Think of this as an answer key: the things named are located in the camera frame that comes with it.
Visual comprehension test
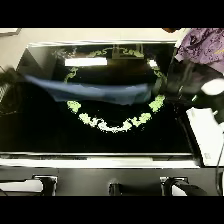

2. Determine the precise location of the blue garment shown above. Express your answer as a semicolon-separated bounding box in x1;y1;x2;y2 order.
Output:
23;73;154;106

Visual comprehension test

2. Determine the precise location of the white garment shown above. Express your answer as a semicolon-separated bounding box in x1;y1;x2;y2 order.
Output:
185;107;224;168

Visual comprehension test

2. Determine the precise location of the purple patterned garment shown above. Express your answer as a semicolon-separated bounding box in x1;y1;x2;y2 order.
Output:
173;28;224;74

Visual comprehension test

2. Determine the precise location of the silver frame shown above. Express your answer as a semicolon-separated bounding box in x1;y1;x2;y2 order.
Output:
0;152;202;197

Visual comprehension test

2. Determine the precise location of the black cable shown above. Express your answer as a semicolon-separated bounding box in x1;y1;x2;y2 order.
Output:
214;138;224;197

